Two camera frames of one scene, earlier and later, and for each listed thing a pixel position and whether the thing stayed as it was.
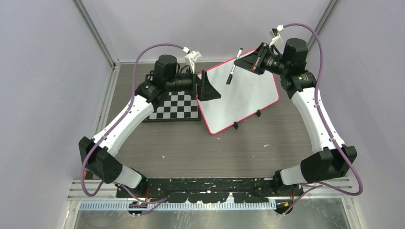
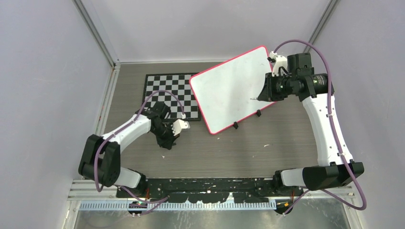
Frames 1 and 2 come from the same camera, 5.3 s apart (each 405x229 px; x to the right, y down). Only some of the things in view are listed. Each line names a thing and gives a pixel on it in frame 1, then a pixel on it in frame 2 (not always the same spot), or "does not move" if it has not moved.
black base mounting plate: [202, 190] does not move
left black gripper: [202, 87] to [167, 142]
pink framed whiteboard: [247, 92] does not move
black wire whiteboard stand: [235, 125] does not move
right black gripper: [253, 62] to [268, 94]
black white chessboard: [175, 106] does not move
